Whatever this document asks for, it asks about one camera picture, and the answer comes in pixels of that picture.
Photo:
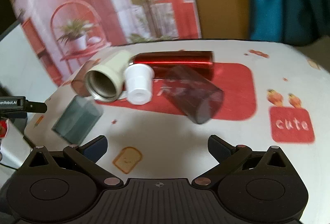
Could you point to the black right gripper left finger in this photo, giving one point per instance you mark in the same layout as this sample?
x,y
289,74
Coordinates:
x,y
84,159

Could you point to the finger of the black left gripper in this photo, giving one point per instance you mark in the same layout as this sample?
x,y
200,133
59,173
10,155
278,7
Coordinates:
x,y
35,107

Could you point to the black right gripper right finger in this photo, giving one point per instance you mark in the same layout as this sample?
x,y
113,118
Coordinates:
x,y
229,159

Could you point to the dark green translucent cup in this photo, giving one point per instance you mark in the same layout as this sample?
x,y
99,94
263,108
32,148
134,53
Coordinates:
x,y
77,120

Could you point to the brown translucent plastic cup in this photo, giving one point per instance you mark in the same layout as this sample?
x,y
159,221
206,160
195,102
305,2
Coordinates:
x,y
77,83

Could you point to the dark maroon translucent cup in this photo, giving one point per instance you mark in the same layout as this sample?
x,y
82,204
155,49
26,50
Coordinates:
x,y
191,93

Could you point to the cream steel thermos cup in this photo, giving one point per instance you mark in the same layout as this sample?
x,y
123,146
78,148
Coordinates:
x,y
105,80

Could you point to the small white plastic cup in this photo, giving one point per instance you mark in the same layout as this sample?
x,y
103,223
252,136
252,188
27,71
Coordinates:
x,y
138,83

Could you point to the printed room backdrop banner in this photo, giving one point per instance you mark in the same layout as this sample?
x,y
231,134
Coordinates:
x,y
65,33

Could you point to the white box with red mark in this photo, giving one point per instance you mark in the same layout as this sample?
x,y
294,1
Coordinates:
x,y
15,147

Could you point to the red metallic thermos bottle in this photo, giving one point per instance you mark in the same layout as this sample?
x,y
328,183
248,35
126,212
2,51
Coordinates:
x,y
201,62

